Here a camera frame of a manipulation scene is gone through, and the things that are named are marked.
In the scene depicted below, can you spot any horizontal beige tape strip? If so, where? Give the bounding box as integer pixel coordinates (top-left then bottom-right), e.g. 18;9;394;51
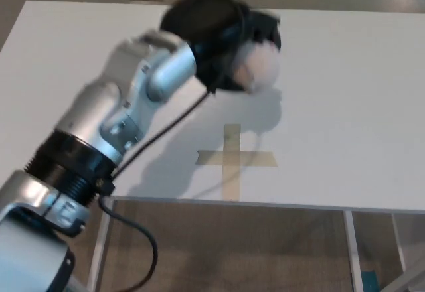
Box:
195;149;280;168

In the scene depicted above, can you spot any white metal table leg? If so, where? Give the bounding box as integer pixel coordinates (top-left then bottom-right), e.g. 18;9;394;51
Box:
343;210;367;292
86;198;114;292

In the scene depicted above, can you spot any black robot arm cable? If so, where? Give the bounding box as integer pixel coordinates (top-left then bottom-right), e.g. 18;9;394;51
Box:
98;86;214;292

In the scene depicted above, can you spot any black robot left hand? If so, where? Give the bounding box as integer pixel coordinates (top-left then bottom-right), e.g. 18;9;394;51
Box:
159;0;284;96

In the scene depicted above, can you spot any teal floor object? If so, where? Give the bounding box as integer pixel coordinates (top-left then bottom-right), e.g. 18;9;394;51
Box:
361;271;380;292

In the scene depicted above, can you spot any pink dumpling plush toy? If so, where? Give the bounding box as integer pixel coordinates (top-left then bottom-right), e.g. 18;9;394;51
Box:
232;39;282;94

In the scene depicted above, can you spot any thin white table leg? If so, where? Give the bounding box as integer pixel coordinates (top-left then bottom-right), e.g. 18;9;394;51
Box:
391;212;408;273

